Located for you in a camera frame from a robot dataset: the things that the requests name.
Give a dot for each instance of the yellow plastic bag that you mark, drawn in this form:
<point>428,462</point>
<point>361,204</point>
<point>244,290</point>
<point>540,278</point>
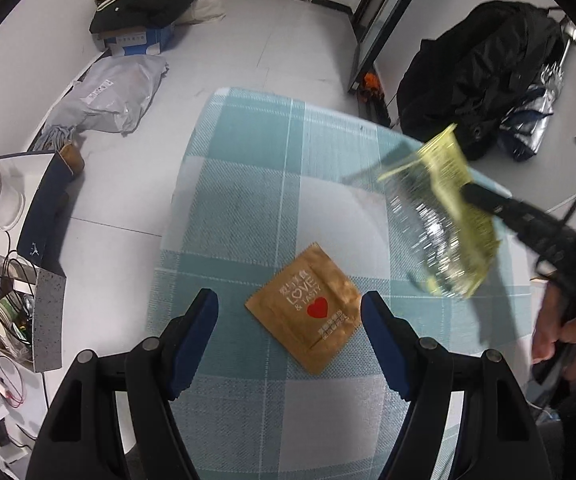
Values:
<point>450,160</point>

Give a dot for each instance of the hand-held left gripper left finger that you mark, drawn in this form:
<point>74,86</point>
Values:
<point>197,340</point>

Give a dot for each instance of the grey plastic mailing bag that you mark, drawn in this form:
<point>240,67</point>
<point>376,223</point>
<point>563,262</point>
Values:
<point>112,92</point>

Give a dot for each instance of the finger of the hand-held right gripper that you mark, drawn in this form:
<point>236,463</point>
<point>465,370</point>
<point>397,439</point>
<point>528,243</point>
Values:
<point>488,200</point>

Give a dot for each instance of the grey speckled box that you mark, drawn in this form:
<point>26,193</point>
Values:
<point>47,320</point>

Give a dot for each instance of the brown packet red heart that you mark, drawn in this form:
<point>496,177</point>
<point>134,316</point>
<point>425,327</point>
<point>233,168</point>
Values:
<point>303,305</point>

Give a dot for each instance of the silver folding umbrella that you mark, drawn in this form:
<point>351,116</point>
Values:
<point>533,120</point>

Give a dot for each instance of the brown paper bag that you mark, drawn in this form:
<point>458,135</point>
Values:
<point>72,160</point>

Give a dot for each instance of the stack of paper cups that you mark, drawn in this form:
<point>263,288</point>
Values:
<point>2,317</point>

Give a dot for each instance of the grey fringed cloth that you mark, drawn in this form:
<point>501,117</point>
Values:
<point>52,139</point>

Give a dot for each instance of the checked tablecloth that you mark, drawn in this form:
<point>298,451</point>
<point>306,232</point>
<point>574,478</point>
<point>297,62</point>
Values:
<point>278,185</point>

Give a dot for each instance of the person's right hand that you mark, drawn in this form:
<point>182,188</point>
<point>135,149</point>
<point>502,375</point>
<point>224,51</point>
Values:
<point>575,335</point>

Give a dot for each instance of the blue shoe box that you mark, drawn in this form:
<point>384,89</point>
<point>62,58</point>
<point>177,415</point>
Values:
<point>142,40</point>

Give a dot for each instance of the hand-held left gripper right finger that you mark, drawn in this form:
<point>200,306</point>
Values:
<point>383,340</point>

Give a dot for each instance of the black sliding door frame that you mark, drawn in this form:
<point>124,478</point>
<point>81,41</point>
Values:
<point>383,25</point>

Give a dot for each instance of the black jacket on hook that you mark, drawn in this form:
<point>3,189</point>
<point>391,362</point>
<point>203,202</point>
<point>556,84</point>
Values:
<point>473,70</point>

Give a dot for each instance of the orange item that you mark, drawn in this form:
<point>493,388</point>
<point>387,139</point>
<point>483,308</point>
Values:
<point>371,85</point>

